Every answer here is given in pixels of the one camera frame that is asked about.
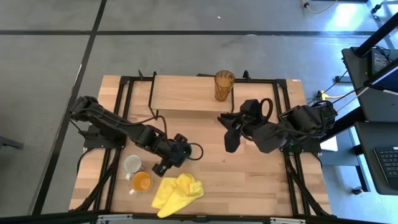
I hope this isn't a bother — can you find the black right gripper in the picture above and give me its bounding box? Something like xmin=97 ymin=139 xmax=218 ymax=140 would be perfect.
xmin=216 ymin=98 xmax=268 ymax=154

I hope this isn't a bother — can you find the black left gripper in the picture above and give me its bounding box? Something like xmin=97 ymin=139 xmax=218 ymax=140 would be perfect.
xmin=151 ymin=133 xmax=193 ymax=177

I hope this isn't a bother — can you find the white patterned mug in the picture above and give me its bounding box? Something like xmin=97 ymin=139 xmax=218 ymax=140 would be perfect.
xmin=123 ymin=154 xmax=145 ymax=181

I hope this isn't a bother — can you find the amber ribbed plastic tumbler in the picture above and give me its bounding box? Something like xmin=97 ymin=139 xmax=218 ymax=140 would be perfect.
xmin=213 ymin=70 xmax=236 ymax=103

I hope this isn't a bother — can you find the wooden shelf with black legs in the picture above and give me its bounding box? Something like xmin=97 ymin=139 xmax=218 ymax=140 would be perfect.
xmin=147 ymin=70 xmax=235 ymax=121

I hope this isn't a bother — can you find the clear orange glass mug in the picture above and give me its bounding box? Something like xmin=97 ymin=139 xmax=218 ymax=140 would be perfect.
xmin=128 ymin=170 xmax=154 ymax=196

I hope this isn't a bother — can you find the yellow microfibre cloth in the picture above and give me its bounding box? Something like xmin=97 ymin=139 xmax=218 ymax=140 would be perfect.
xmin=150 ymin=172 xmax=205 ymax=218

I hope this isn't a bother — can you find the yellow power plug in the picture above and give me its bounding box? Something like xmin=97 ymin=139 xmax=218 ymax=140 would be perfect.
xmin=318 ymin=90 xmax=343 ymax=101

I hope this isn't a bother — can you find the white paper sheet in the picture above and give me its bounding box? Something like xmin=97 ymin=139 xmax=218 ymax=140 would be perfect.
xmin=320 ymin=136 xmax=339 ymax=152

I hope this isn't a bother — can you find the black side desk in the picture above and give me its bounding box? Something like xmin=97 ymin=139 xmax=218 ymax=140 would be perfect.
xmin=341 ymin=46 xmax=398 ymax=123

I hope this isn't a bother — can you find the black desk with keyboard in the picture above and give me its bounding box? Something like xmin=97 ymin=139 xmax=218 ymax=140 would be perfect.
xmin=354 ymin=121 xmax=398 ymax=196

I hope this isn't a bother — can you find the grey stand foot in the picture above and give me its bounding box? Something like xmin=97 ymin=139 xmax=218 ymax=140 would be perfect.
xmin=0 ymin=136 xmax=25 ymax=150

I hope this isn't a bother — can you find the black keyboard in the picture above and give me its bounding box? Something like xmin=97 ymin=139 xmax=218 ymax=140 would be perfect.
xmin=374 ymin=146 xmax=398 ymax=191

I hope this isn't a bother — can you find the open laptop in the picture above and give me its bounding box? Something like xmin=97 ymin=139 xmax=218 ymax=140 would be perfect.
xmin=363 ymin=58 xmax=398 ymax=96

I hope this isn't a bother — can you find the black power adapter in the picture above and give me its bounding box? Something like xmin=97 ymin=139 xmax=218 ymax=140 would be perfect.
xmin=369 ymin=48 xmax=391 ymax=74

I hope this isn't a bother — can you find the black diagonal pole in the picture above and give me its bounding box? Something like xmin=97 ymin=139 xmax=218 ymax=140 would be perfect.
xmin=353 ymin=12 xmax=398 ymax=58

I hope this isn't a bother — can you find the black left wrist cable loop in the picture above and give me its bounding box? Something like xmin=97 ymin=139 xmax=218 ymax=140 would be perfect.
xmin=186 ymin=142 xmax=205 ymax=161

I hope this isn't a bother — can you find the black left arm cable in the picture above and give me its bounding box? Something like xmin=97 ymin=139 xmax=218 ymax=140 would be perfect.
xmin=124 ymin=114 xmax=169 ymax=139

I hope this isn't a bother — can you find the black aluminium table frame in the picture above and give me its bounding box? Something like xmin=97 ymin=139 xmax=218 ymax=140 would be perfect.
xmin=68 ymin=70 xmax=333 ymax=218

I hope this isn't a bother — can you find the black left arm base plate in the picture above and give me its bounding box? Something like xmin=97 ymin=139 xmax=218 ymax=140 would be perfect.
xmin=82 ymin=124 xmax=128 ymax=149

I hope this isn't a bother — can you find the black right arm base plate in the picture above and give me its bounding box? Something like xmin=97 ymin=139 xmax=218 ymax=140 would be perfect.
xmin=279 ymin=136 xmax=322 ymax=154

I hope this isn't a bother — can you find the black rail with silver brackets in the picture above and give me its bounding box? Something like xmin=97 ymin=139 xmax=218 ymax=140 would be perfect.
xmin=0 ymin=210 xmax=398 ymax=224

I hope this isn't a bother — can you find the orange floor cable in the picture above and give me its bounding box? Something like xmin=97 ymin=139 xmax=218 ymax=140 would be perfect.
xmin=299 ymin=0 xmax=339 ymax=15

